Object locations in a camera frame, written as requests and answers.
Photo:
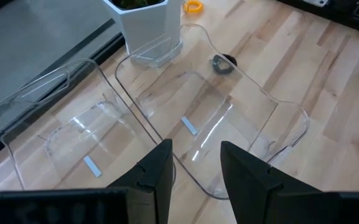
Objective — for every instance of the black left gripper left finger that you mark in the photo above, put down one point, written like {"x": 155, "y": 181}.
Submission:
{"x": 148, "y": 186}

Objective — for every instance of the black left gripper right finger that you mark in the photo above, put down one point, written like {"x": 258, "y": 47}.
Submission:
{"x": 247, "y": 186}

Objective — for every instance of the white angular plant pot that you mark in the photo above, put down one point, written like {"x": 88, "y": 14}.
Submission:
{"x": 145, "y": 25}

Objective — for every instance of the green cactus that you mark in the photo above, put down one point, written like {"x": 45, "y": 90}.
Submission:
{"x": 135, "y": 3}

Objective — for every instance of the clear plastic bin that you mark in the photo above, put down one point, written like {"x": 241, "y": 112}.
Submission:
{"x": 198, "y": 102}
{"x": 73, "y": 140}

